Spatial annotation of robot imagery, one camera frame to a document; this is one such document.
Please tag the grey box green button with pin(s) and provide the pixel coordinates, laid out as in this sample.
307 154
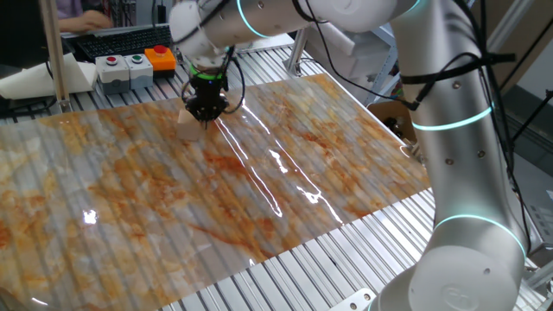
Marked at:
139 71

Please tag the black keyboard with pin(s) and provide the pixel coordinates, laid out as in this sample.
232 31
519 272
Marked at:
125 41

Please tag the aluminium frame post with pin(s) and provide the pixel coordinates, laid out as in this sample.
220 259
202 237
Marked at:
54 52
297 52

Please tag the bare person hand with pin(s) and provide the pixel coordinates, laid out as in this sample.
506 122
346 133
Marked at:
98 20

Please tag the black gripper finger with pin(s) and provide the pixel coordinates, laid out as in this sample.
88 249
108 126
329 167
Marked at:
218 111
196 111

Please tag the person in purple shirt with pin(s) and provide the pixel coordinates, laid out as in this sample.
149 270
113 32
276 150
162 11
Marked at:
69 6

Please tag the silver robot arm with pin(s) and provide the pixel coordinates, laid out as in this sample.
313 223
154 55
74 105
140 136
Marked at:
458 129

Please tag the black monitor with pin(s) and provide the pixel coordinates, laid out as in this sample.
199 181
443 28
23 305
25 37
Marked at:
21 30

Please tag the orange marble pattern mat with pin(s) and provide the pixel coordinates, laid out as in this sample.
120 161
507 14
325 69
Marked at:
173 194

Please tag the white foam boxes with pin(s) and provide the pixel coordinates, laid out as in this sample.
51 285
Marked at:
354 56

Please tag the open cardboard box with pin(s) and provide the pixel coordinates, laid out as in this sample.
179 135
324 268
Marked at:
389 114

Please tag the orange emergency stop box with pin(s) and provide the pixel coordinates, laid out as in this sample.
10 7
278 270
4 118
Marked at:
160 60

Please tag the white paper sheet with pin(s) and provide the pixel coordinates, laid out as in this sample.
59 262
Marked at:
34 82

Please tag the light wooden block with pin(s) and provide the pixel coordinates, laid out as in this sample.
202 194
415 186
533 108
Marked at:
188 129

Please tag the large brown cardboard box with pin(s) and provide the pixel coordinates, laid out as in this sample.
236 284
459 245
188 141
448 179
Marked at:
531 43

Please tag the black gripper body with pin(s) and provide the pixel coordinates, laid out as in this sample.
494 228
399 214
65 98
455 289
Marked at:
208 91

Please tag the diagonal aluminium strut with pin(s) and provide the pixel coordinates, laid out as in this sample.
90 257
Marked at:
505 19

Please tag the blue grey metal shelf rack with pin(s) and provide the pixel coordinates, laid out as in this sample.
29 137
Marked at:
382 73

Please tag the grey box red button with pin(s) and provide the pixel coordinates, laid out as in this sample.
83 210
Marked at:
112 73

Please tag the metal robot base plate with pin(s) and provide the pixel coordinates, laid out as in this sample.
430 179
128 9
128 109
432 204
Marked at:
354 300

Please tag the black power adapter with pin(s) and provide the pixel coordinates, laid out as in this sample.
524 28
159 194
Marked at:
162 14

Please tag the white pedestal with metal plate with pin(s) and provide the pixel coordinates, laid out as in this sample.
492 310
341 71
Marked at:
268 43

